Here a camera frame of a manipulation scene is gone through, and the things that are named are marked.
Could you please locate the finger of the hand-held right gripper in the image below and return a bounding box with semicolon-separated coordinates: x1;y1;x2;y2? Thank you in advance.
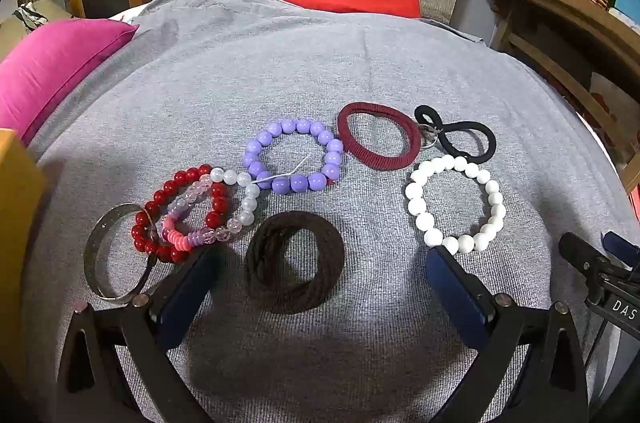
558;231;640;330
602;230;640;265

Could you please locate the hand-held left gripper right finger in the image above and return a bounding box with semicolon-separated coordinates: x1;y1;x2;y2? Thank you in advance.
425;245;588;423

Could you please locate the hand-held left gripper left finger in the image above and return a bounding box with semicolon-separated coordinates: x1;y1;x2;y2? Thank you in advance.
57;245;221;423

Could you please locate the red bead bracelet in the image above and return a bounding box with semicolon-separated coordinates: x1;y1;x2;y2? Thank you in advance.
131;164;230;264

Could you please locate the pink and clear bead bracelet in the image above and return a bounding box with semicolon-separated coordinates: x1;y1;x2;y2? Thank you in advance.
161;168;262;251

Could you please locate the black hair tie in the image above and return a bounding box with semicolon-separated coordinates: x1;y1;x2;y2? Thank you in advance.
414;104;497;164

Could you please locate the silver metal bangle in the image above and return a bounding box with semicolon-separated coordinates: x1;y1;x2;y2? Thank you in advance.
84;203;156;304

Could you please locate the yellow box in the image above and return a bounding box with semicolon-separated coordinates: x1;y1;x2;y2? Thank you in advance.
0;128;48;384

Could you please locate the wooden shelf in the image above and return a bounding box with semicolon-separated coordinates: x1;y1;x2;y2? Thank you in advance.
470;0;640;194

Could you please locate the pink cushion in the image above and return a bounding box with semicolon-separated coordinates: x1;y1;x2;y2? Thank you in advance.
0;18;141;149

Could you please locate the striped black and white cloth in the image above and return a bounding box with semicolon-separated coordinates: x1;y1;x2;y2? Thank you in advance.
12;2;49;30

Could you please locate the brown hair tie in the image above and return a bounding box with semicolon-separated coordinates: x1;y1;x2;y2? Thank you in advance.
245;211;346;315

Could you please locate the thin black cable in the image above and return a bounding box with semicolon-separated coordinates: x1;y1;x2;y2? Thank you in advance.
584;317;607;370

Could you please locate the white bead bracelet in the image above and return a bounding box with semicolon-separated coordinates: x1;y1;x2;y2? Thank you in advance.
404;154;507;255

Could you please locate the maroon hair tie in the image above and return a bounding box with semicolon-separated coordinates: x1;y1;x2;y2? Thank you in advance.
337;102;423;169

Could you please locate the small metal ring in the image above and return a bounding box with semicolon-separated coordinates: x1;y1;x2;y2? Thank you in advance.
417;123;442;150

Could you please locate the purple bead bracelet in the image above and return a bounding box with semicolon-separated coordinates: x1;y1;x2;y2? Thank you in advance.
241;118;345;195

